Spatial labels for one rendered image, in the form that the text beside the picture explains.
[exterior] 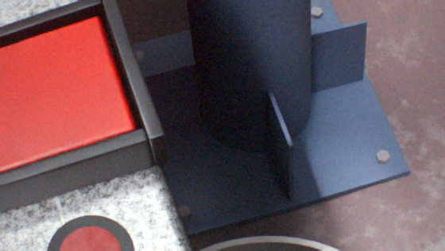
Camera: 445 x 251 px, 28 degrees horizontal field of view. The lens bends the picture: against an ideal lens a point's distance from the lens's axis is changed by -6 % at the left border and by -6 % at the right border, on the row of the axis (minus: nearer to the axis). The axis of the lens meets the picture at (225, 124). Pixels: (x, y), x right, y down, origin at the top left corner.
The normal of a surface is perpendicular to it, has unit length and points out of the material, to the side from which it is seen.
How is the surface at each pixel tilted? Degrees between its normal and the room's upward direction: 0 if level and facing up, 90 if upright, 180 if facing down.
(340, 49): 90
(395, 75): 0
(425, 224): 0
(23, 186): 90
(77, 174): 90
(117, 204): 0
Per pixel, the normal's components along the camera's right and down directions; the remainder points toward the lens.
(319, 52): 0.27, 0.77
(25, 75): -0.06, -0.58
